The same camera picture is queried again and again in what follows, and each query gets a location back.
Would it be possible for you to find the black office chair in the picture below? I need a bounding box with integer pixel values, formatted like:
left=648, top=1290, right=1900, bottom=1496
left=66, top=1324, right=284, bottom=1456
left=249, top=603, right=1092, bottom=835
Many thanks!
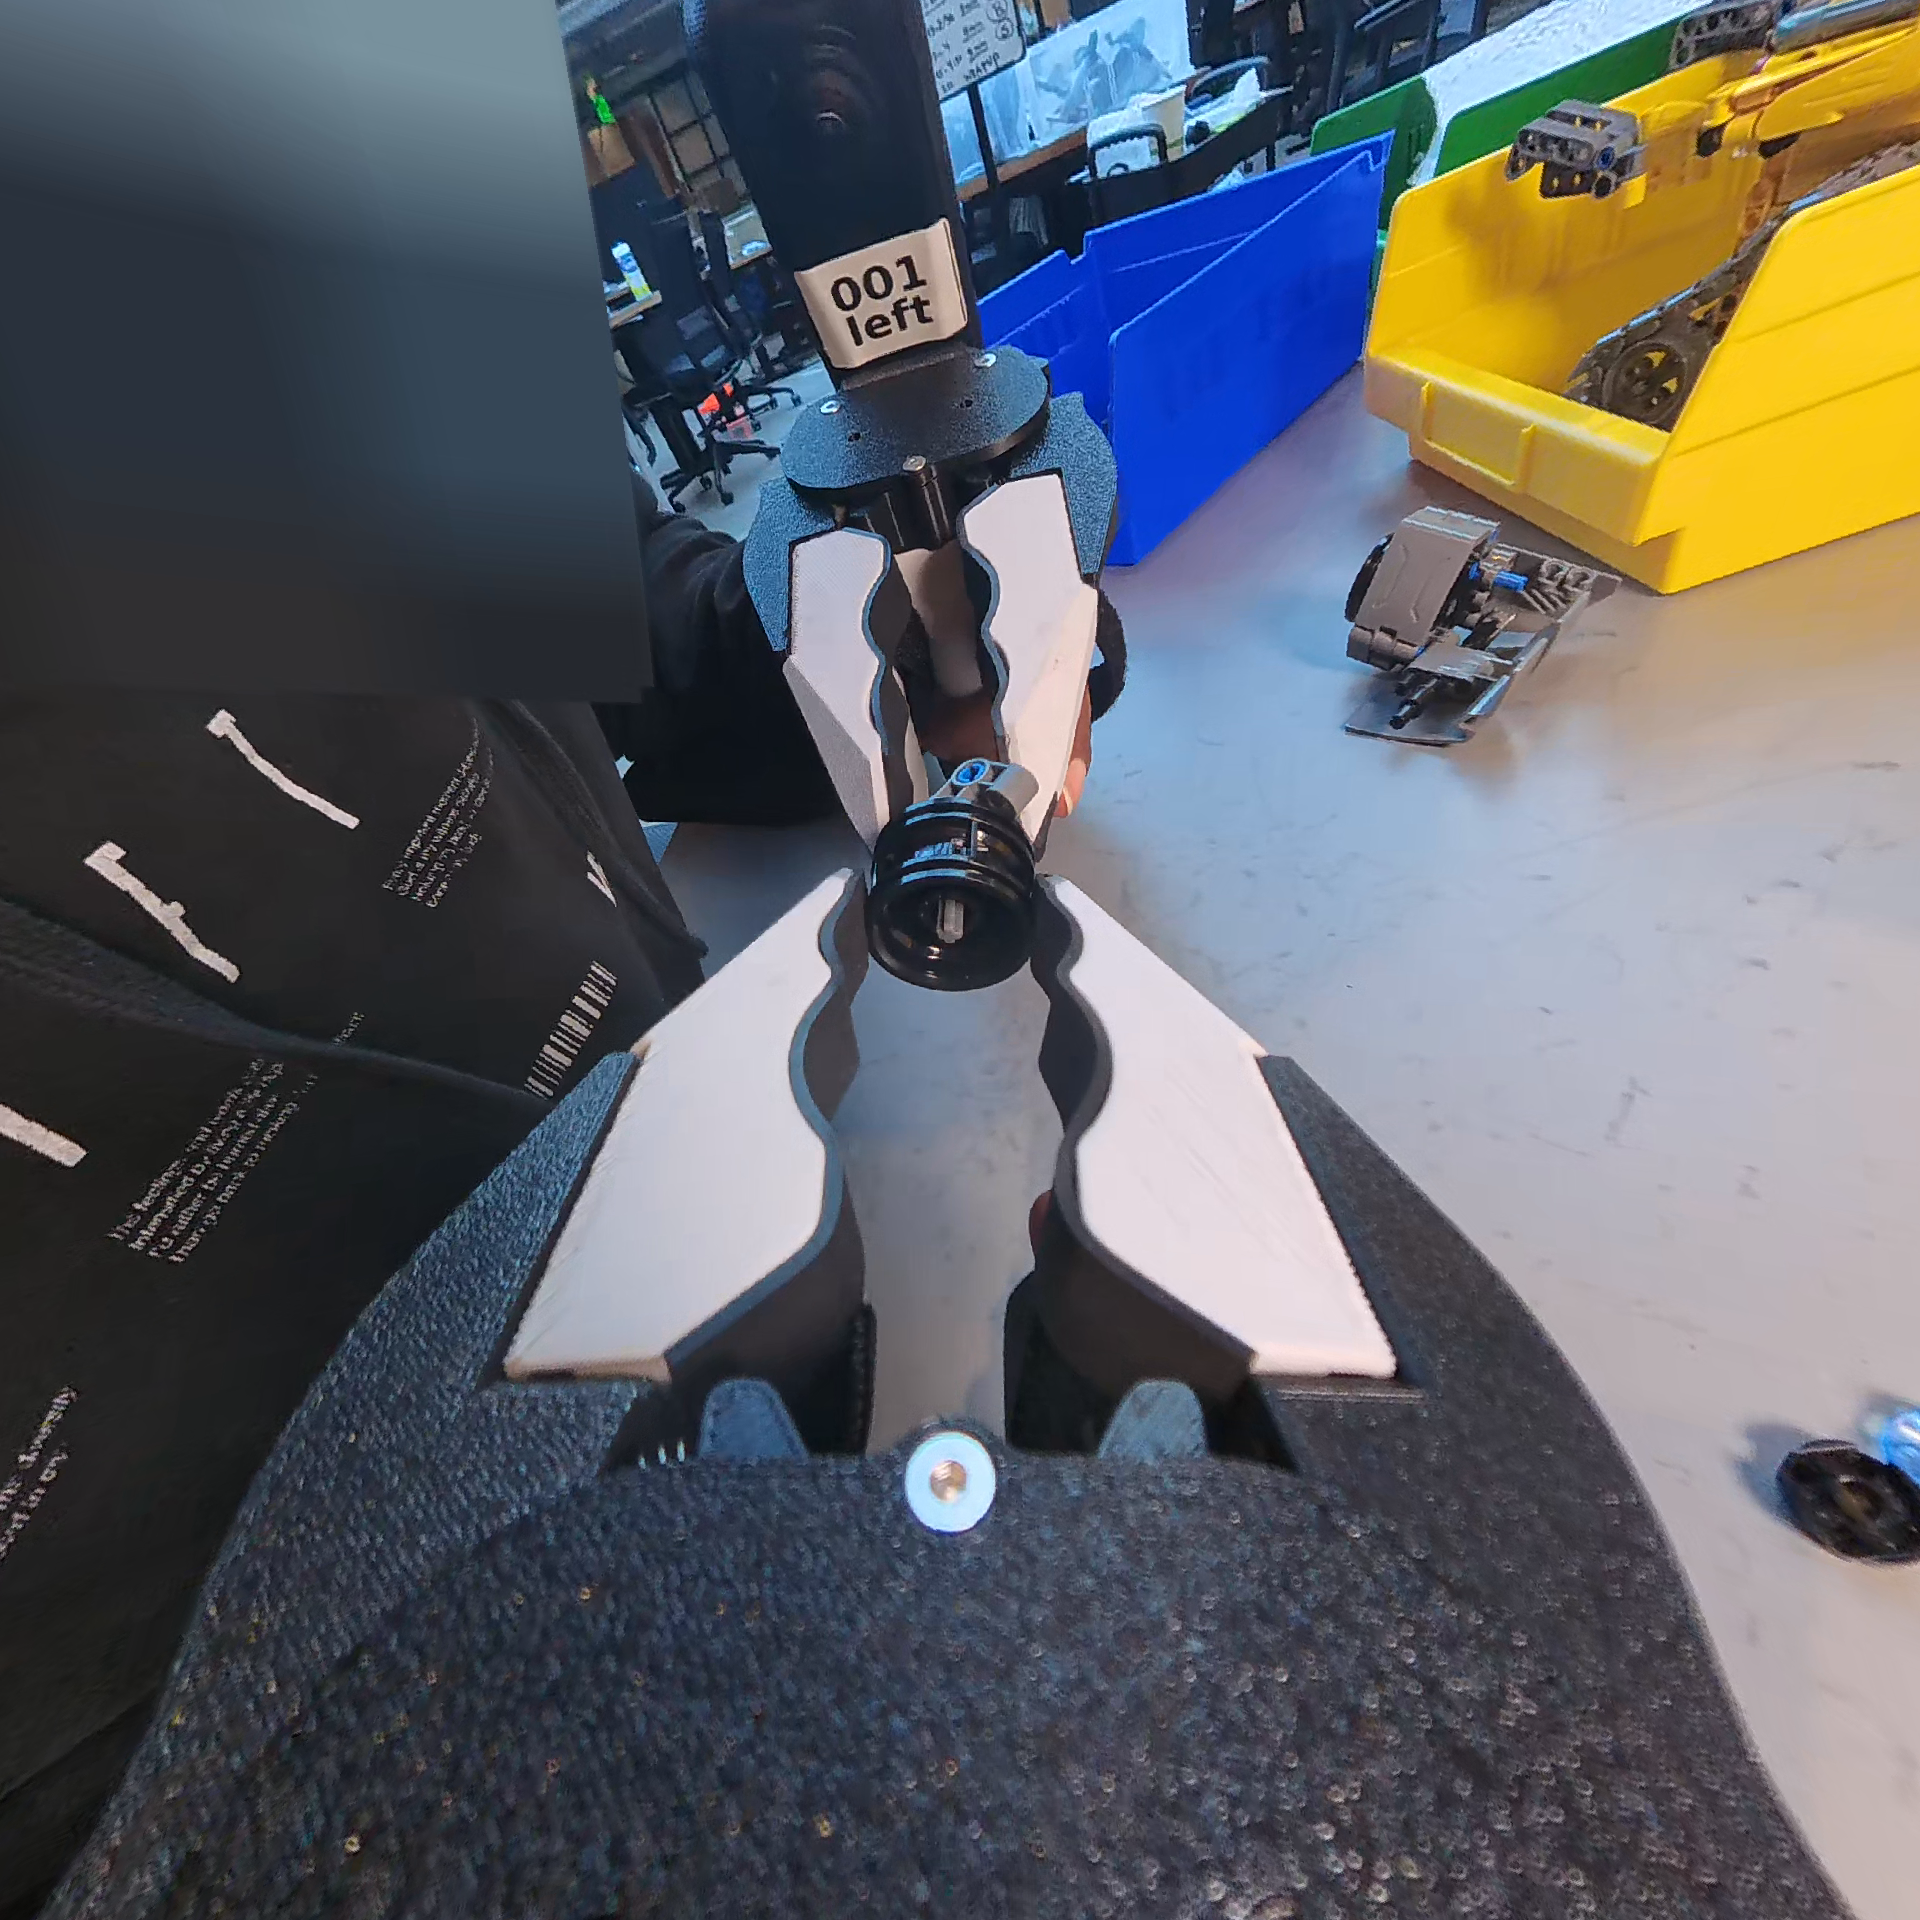
left=616, top=290, right=803, bottom=517

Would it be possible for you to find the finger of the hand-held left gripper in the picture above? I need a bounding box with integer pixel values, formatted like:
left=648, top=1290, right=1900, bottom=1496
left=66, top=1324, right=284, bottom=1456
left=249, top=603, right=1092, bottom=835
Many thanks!
left=782, top=524, right=930, bottom=855
left=956, top=474, right=1103, bottom=849

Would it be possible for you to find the yellow toy tracked vehicle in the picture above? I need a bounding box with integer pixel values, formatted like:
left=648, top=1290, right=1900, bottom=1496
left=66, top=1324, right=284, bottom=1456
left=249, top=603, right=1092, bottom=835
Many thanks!
left=1505, top=0, right=1920, bottom=438

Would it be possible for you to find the person in black hoodie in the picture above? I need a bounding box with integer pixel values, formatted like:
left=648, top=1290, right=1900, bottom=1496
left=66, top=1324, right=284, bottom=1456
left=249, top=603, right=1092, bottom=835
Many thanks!
left=0, top=693, right=708, bottom=1854

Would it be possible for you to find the yellow storage bin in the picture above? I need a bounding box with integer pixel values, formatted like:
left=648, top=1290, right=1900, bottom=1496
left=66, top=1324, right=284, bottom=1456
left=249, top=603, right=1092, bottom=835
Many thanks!
left=1361, top=17, right=1920, bottom=596

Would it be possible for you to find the small black round piece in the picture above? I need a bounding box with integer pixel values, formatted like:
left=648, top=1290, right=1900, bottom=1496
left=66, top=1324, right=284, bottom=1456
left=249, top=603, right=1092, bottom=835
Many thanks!
left=1772, top=1436, right=1920, bottom=1565

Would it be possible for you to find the black toy wheel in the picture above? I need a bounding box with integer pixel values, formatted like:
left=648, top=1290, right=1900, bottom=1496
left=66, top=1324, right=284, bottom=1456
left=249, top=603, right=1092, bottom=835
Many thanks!
left=861, top=803, right=1042, bottom=996

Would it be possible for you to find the green storage bin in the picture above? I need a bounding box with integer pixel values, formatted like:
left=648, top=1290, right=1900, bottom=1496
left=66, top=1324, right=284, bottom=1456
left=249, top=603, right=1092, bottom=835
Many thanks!
left=1310, top=0, right=1728, bottom=229

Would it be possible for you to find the grey black brick model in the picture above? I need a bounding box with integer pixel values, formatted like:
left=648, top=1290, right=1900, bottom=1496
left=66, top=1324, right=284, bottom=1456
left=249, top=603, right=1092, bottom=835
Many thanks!
left=1341, top=505, right=1626, bottom=749

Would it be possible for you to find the grey desk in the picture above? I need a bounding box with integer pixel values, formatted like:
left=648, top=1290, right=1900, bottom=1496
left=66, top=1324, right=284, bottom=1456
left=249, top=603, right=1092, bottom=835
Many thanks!
left=619, top=359, right=1920, bottom=1920

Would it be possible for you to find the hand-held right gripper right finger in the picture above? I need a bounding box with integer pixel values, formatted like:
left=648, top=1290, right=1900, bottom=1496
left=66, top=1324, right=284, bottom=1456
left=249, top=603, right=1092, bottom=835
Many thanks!
left=1031, top=874, right=1401, bottom=1384

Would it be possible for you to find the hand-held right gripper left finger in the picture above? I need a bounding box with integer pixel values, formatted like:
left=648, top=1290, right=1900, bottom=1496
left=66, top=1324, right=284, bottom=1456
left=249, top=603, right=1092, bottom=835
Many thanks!
left=504, top=868, right=878, bottom=1384

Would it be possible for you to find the whiteboard sign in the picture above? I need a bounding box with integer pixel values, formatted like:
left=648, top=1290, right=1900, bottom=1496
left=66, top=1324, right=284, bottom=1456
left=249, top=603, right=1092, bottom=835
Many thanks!
left=916, top=0, right=1027, bottom=104

